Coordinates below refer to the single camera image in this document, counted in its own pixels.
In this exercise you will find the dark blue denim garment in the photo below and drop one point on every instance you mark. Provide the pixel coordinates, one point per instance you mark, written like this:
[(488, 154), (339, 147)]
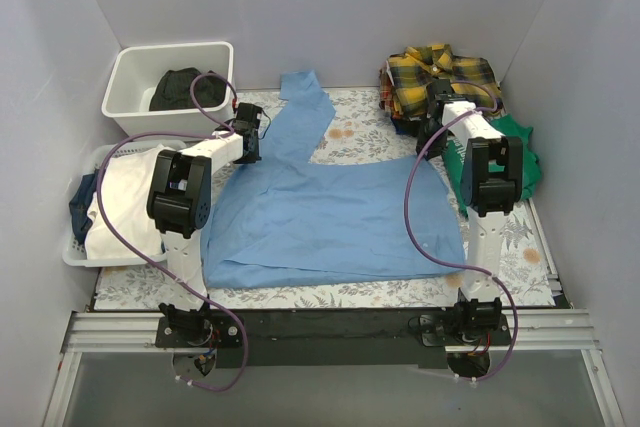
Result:
[(82, 220)]

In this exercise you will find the white perforated laundry basket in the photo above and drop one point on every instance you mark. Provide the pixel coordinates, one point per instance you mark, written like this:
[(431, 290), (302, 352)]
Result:
[(73, 252)]

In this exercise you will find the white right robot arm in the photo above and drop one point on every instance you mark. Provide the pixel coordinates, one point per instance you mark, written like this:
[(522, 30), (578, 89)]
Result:
[(491, 179)]

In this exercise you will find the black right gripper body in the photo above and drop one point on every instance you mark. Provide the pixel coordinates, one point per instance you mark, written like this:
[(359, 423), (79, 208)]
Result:
[(430, 135)]

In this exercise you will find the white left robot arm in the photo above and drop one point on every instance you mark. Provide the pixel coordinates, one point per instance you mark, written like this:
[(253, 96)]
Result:
[(180, 199)]

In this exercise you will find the yellow plaid flannel shirt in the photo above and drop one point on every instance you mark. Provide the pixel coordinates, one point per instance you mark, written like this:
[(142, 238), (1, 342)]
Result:
[(415, 79)]

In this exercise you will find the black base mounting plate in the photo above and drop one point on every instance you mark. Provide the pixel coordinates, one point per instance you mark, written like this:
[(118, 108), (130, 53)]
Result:
[(330, 337)]

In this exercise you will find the cream white garment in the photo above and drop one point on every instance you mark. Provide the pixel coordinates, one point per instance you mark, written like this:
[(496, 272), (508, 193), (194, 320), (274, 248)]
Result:
[(125, 189)]

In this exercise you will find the green t-shirt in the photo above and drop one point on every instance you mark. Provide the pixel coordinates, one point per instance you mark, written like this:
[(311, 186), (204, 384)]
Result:
[(453, 159)]

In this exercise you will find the aluminium frame rail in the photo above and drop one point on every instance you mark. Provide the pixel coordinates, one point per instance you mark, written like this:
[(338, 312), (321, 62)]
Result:
[(539, 329)]

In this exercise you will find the dark striped garment in bin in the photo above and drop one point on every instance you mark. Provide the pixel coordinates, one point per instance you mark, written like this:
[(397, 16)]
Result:
[(173, 91)]

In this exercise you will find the light blue long sleeve shirt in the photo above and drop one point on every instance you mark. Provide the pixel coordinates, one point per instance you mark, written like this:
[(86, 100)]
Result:
[(286, 221)]

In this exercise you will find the floral patterned table mat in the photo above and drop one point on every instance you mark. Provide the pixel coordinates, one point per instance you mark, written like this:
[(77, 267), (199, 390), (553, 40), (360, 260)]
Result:
[(359, 132)]

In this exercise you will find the white plastic bin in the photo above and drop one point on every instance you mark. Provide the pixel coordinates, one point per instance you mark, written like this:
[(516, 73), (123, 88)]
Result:
[(137, 72)]

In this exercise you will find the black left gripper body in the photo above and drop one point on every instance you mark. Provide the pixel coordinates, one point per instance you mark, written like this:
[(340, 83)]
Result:
[(252, 145)]

